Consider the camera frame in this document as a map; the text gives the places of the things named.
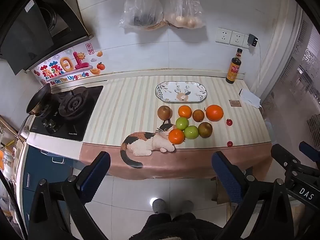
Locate colourful wall sticker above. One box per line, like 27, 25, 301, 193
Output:
34, 42, 106, 85

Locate dark soy sauce bottle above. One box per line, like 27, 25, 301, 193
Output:
225, 48, 243, 85

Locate white lace curtain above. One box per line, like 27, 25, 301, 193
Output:
296, 25, 320, 120

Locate black plug adapter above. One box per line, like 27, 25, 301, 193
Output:
247, 33, 259, 47

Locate large orange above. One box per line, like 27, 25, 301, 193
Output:
206, 104, 224, 122

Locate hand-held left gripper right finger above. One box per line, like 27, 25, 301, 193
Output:
211, 151, 300, 240

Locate black frying pan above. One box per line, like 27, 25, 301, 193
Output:
17, 83, 53, 138

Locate black range hood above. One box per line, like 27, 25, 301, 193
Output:
0, 0, 94, 76

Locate person's dark fleece clothing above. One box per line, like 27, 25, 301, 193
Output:
124, 212, 227, 240

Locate blue kitchen cabinet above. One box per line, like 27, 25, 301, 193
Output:
21, 145, 83, 220

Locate clear plastic bag dark contents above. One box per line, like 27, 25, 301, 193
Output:
119, 0, 166, 30

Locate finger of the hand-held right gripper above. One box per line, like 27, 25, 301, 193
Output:
299, 141, 320, 159
271, 144, 304, 180

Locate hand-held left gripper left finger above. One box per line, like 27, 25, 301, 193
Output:
27, 151, 112, 240

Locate person's grey slipper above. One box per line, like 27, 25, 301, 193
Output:
178, 200, 194, 215
152, 198, 169, 215

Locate white folded paper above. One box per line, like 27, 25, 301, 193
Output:
239, 88, 262, 108

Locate oval floral ceramic plate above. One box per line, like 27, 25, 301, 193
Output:
155, 81, 208, 104

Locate clear plastic bag with eggs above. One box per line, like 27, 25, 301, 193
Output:
162, 0, 206, 29

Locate green apple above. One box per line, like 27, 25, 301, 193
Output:
184, 125, 199, 140
175, 117, 189, 131

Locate black gas stove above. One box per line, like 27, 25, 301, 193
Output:
29, 85, 104, 142

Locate striped cat print tablecloth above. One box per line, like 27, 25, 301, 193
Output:
79, 76, 273, 180

